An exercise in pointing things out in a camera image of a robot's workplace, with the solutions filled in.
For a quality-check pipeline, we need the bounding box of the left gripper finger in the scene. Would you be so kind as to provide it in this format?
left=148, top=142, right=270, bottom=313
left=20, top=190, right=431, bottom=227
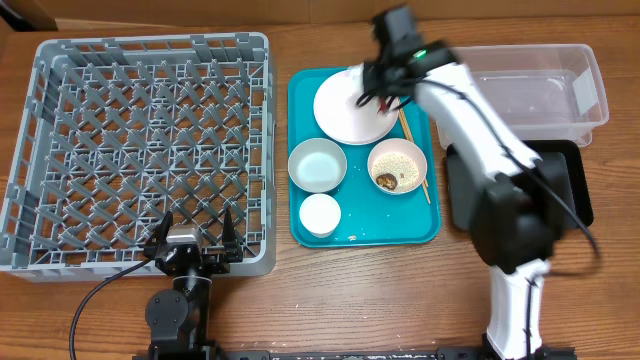
left=143, top=211, right=173, bottom=258
left=222, top=207, right=244, bottom=263

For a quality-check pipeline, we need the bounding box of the pink bowl with food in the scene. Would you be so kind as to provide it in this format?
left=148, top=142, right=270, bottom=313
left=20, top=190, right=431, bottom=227
left=367, top=138, right=420, bottom=195

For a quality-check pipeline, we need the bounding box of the small white cup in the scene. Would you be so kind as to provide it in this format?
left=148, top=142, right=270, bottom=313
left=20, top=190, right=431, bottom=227
left=299, top=193, right=342, bottom=238

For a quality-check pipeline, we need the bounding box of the red snack wrapper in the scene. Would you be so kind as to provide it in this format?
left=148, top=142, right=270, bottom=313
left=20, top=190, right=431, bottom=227
left=378, top=97, right=389, bottom=114

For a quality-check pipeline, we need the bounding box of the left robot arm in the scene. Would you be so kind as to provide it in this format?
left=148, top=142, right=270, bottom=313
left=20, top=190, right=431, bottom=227
left=144, top=209, right=244, bottom=360

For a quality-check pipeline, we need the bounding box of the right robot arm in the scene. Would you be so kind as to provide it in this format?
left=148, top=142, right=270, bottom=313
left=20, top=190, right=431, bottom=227
left=357, top=40, right=602, bottom=359

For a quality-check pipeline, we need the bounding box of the clear plastic waste bin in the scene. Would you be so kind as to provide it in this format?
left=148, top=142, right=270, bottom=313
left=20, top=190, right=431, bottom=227
left=456, top=44, right=609, bottom=147

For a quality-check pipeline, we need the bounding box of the wooden chopstick inner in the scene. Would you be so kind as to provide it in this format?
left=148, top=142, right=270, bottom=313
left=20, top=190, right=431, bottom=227
left=398, top=109, right=428, bottom=192

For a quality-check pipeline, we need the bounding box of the wooden chopstick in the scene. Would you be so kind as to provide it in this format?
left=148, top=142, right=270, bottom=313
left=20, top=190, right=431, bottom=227
left=398, top=109, right=428, bottom=192
left=405, top=138, right=431, bottom=204

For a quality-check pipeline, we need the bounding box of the wooden chopstick outer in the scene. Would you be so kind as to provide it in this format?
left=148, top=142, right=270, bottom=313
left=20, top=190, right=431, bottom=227
left=405, top=138, right=431, bottom=204

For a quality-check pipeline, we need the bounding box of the large white round plate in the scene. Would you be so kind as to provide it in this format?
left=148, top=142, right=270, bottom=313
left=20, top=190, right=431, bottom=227
left=313, top=65, right=399, bottom=145

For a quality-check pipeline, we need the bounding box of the grey round bowl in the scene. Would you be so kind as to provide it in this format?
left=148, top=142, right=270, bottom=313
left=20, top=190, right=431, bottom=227
left=288, top=138, right=348, bottom=193

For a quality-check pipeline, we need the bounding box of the grey plastic dish rack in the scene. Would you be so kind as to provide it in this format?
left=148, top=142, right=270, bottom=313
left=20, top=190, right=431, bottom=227
left=1, top=32, right=276, bottom=282

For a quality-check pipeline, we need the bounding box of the teal plastic serving tray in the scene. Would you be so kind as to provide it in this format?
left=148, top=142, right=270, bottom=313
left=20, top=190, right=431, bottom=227
left=288, top=67, right=441, bottom=248

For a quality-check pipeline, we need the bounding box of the black rectangular tray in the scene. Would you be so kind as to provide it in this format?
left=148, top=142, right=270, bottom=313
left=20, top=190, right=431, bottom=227
left=445, top=140, right=594, bottom=232

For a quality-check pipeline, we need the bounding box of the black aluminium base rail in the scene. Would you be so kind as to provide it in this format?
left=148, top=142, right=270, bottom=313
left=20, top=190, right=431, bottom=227
left=132, top=344, right=576, bottom=360

